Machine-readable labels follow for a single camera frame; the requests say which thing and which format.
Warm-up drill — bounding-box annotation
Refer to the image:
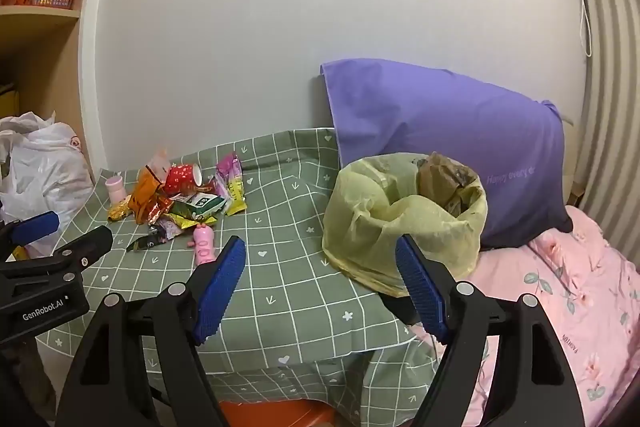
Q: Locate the green white snack packet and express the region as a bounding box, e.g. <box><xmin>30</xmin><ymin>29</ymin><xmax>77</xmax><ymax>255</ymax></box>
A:
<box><xmin>172</xmin><ymin>193</ymin><xmax>228</xmax><ymax>222</ymax></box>

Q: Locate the orange snack packet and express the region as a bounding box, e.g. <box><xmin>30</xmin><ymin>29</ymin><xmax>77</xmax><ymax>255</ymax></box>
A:
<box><xmin>128</xmin><ymin>167</ymin><xmax>163</xmax><ymax>225</ymax></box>

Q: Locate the white plastic bag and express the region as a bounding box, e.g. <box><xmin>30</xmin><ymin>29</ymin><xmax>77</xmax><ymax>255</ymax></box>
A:
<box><xmin>0</xmin><ymin>111</ymin><xmax>96</xmax><ymax>258</ymax></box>

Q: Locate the yellow trash bag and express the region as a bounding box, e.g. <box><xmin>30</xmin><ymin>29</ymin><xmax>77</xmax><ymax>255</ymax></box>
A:
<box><xmin>321</xmin><ymin>152</ymin><xmax>488</xmax><ymax>298</ymax></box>

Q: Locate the pink caterpillar toy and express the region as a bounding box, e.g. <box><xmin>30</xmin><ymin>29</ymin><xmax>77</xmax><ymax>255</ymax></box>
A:
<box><xmin>187</xmin><ymin>223</ymin><xmax>218</xmax><ymax>267</ymax></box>

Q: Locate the pink floral blanket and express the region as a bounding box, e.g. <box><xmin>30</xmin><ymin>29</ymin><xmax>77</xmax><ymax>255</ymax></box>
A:
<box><xmin>410</xmin><ymin>204</ymin><xmax>640</xmax><ymax>427</ymax></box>

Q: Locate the green checked tablecloth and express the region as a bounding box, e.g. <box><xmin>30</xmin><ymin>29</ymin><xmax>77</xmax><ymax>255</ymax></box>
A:
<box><xmin>37</xmin><ymin>127</ymin><xmax>451</xmax><ymax>413</ymax></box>

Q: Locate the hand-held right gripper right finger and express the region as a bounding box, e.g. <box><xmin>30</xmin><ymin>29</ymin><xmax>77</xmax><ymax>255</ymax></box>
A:
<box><xmin>394</xmin><ymin>234</ymin><xmax>586</xmax><ymax>427</ymax></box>

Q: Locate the purple pillow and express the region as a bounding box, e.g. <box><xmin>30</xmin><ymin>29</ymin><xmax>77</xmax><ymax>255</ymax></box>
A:
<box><xmin>320</xmin><ymin>59</ymin><xmax>576</xmax><ymax>253</ymax></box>

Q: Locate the pink and yellow snack packet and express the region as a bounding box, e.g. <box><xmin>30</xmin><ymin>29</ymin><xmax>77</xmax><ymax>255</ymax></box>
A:
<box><xmin>215</xmin><ymin>152</ymin><xmax>248</xmax><ymax>217</ymax></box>

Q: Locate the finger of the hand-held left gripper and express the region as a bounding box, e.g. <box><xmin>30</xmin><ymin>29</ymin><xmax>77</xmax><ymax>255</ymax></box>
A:
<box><xmin>0</xmin><ymin>225</ymin><xmax>114</xmax><ymax>293</ymax></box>
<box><xmin>0</xmin><ymin>211</ymin><xmax>61</xmax><ymax>253</ymax></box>

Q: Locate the brown plastic bag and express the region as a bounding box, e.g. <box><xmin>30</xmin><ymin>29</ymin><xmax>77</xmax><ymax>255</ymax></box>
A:
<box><xmin>416</xmin><ymin>152</ymin><xmax>483</xmax><ymax>212</ymax></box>

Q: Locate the beige striped curtain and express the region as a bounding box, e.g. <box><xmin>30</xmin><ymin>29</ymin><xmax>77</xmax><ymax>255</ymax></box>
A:
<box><xmin>565</xmin><ymin>0</ymin><xmax>640</xmax><ymax>258</ymax></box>

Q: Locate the orange plastic stool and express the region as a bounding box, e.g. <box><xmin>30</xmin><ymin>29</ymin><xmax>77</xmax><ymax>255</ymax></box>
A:
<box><xmin>217</xmin><ymin>399</ymin><xmax>338</xmax><ymax>427</ymax></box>

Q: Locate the red paper cup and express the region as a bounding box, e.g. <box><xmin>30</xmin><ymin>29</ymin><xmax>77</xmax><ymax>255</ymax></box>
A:
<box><xmin>164</xmin><ymin>163</ymin><xmax>203</xmax><ymax>198</ymax></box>

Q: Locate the red gold snack packet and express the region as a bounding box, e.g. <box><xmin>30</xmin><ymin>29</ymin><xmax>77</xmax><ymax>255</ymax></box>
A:
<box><xmin>145</xmin><ymin>197</ymin><xmax>176</xmax><ymax>225</ymax></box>

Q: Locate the wooden shelf unit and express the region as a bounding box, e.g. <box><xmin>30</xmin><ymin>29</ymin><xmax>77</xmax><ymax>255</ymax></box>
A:
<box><xmin>0</xmin><ymin>0</ymin><xmax>116</xmax><ymax>188</ymax></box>

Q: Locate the small pink jar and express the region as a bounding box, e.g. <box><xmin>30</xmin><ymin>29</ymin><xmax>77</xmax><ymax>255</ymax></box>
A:
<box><xmin>105</xmin><ymin>175</ymin><xmax>127</xmax><ymax>204</ymax></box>

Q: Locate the white air conditioner cable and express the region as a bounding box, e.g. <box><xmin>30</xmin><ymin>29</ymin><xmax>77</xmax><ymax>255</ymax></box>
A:
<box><xmin>575</xmin><ymin>0</ymin><xmax>593</xmax><ymax>58</ymax></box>

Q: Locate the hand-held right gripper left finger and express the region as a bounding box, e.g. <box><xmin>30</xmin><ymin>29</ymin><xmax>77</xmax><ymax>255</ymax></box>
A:
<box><xmin>55</xmin><ymin>234</ymin><xmax>248</xmax><ymax>427</ymax></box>

